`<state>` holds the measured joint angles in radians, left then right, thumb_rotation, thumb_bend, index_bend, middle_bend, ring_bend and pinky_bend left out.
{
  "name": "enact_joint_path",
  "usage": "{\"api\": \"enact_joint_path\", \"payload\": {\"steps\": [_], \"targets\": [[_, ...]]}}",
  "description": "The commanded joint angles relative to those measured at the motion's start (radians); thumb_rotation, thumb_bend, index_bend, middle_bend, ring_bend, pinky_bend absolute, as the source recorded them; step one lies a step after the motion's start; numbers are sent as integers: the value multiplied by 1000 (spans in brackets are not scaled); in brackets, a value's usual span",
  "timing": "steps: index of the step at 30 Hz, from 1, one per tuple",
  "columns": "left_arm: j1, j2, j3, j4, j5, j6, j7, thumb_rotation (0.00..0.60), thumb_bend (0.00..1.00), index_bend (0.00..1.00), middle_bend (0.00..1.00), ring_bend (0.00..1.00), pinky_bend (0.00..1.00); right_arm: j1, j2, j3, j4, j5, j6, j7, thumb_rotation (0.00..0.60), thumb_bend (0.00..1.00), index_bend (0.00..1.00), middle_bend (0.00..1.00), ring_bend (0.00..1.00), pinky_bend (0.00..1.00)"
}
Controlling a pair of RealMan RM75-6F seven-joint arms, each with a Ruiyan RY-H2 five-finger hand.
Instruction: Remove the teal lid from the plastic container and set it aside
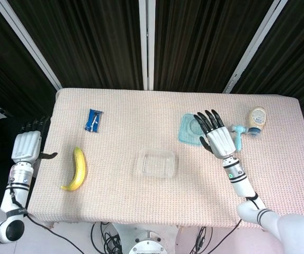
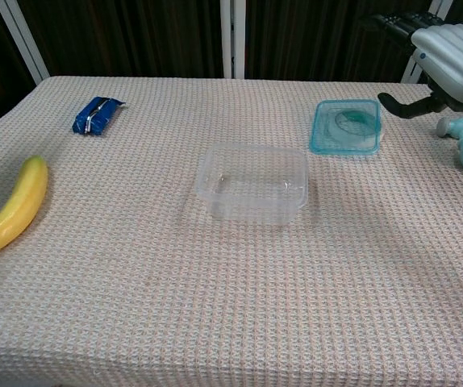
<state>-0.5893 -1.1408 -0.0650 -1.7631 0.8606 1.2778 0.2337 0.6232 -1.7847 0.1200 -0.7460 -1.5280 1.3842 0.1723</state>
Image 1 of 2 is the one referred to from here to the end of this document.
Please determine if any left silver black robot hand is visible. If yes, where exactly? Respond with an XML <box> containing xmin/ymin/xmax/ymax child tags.
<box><xmin>10</xmin><ymin>115</ymin><xmax>59</xmax><ymax>165</ymax></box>

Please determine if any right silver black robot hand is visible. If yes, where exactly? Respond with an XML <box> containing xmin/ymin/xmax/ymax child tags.
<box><xmin>193</xmin><ymin>108</ymin><xmax>236</xmax><ymax>160</ymax></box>

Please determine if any clear container with blue rim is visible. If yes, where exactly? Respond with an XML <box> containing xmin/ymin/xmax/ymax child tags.
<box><xmin>177</xmin><ymin>113</ymin><xmax>209</xmax><ymax>147</ymax></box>

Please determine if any clear plastic container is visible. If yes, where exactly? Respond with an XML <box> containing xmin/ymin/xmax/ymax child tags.
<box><xmin>136</xmin><ymin>148</ymin><xmax>176</xmax><ymax>179</ymax></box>

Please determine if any teal toy hammer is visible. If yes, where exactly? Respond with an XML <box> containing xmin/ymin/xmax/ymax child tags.
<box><xmin>230</xmin><ymin>124</ymin><xmax>248</xmax><ymax>153</ymax></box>

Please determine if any beige squeeze bottle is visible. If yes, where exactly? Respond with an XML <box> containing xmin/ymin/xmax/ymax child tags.
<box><xmin>245</xmin><ymin>106</ymin><xmax>267</xmax><ymax>137</ymax></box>

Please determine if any yellow banana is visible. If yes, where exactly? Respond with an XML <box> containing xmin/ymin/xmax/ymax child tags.
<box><xmin>60</xmin><ymin>146</ymin><xmax>87</xmax><ymax>192</ymax></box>

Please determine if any blue snack packet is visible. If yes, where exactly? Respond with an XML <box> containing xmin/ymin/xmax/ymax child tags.
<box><xmin>84</xmin><ymin>108</ymin><xmax>104</xmax><ymax>134</ymax></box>

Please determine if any pink waffle-weave tablecloth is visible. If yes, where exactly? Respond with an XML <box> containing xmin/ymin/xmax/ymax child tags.
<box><xmin>26</xmin><ymin>87</ymin><xmax>304</xmax><ymax>234</ymax></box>

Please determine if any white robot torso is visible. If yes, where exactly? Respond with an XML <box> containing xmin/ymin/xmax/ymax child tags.
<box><xmin>111</xmin><ymin>222</ymin><xmax>180</xmax><ymax>254</ymax></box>

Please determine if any dark pleated curtain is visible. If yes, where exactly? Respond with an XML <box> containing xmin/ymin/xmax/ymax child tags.
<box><xmin>0</xmin><ymin>0</ymin><xmax>304</xmax><ymax>129</ymax></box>

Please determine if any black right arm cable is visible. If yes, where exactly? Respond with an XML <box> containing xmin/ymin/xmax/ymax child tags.
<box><xmin>212</xmin><ymin>193</ymin><xmax>260</xmax><ymax>251</ymax></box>

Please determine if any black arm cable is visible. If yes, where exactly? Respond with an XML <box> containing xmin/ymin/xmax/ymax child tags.
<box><xmin>212</xmin><ymin>193</ymin><xmax>260</xmax><ymax>251</ymax></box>
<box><xmin>7</xmin><ymin>179</ymin><xmax>85</xmax><ymax>254</ymax></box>

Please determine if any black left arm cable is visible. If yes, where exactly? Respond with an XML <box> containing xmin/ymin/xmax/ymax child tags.
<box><xmin>7</xmin><ymin>179</ymin><xmax>85</xmax><ymax>254</ymax></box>

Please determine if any white frame post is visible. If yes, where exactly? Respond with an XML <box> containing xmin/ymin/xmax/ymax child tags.
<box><xmin>148</xmin><ymin>0</ymin><xmax>156</xmax><ymax>91</ymax></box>
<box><xmin>138</xmin><ymin>0</ymin><xmax>149</xmax><ymax>90</ymax></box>
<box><xmin>0</xmin><ymin>0</ymin><xmax>63</xmax><ymax>91</ymax></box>
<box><xmin>222</xmin><ymin>0</ymin><xmax>283</xmax><ymax>94</ymax></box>

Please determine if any loose black cable bundle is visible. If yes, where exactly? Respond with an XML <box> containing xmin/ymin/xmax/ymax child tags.
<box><xmin>189</xmin><ymin>226</ymin><xmax>214</xmax><ymax>254</ymax></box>
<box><xmin>90</xmin><ymin>221</ymin><xmax>124</xmax><ymax>254</ymax></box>

